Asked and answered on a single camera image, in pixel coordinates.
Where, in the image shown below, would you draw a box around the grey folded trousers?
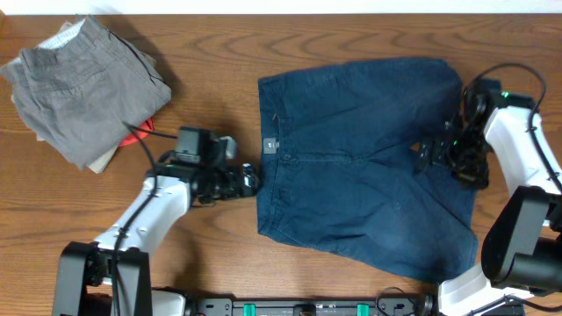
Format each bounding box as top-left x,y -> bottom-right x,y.
1,16 -> 171,169

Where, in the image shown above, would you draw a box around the right black cable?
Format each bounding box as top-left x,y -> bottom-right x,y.
460,62 -> 562,194

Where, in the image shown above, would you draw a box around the navy blue shorts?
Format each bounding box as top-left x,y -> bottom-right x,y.
257,57 -> 479,283

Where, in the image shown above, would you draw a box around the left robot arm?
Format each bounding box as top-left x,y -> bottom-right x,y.
52,126 -> 260,315

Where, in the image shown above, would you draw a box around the red folded garment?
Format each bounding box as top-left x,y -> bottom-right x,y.
119,118 -> 155,147

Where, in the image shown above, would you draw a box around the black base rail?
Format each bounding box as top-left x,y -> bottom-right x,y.
151,287 -> 526,316

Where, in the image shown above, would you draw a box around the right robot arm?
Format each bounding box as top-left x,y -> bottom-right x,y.
414,79 -> 561,315

